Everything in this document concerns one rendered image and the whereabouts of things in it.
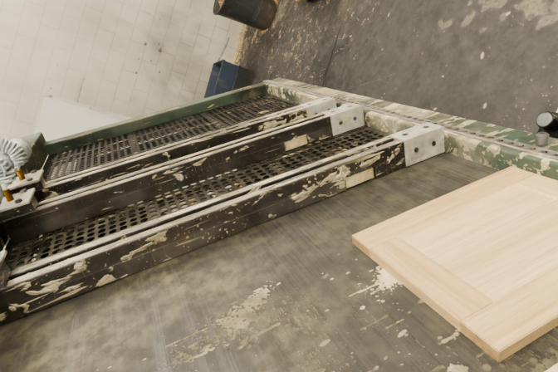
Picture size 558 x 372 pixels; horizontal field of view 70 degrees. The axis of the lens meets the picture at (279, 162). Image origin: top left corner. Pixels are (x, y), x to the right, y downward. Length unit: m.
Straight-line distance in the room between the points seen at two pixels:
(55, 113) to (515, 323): 4.13
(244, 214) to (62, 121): 3.61
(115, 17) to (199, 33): 1.09
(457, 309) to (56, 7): 5.57
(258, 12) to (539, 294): 4.68
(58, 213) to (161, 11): 4.88
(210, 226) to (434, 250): 0.43
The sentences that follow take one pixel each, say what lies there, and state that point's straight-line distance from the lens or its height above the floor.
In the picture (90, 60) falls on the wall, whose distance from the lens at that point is 5.74.
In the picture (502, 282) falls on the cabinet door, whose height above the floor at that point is 1.14.
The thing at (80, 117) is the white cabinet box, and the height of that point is 1.71.
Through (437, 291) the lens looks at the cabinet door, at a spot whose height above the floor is 1.22.
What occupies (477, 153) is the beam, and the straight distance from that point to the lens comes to 1.04.
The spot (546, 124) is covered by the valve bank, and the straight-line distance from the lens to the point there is 1.11.
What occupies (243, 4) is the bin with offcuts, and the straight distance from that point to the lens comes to 4.99.
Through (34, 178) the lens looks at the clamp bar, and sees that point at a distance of 1.35.
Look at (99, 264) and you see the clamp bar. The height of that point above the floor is 1.61.
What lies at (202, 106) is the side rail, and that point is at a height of 1.20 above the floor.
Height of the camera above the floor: 1.71
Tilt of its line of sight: 27 degrees down
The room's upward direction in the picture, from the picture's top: 74 degrees counter-clockwise
